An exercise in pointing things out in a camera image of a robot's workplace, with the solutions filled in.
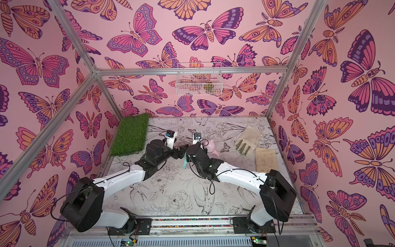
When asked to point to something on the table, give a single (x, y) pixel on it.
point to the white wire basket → (199, 78)
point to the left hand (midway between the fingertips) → (184, 141)
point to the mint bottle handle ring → (185, 162)
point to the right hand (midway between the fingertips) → (192, 145)
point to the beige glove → (266, 160)
